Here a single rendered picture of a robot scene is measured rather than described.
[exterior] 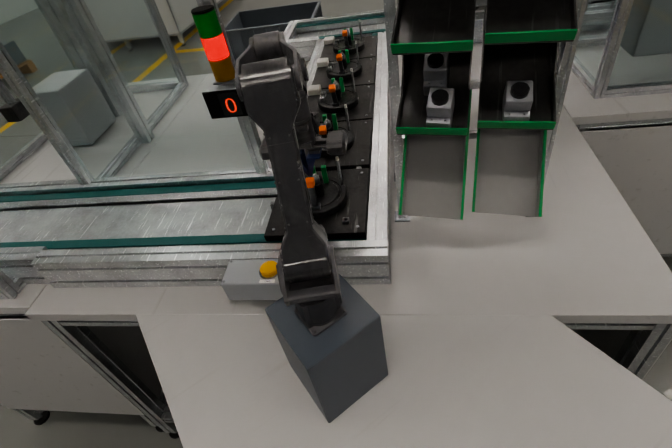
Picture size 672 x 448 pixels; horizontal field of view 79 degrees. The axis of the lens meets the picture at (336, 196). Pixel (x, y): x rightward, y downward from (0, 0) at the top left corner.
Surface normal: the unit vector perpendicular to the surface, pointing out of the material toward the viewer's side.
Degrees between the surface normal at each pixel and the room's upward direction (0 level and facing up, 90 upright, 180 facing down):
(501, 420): 0
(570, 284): 0
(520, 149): 45
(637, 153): 90
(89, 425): 0
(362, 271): 90
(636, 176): 90
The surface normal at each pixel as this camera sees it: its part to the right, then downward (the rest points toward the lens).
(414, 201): -0.29, -0.07
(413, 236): -0.15, -0.75
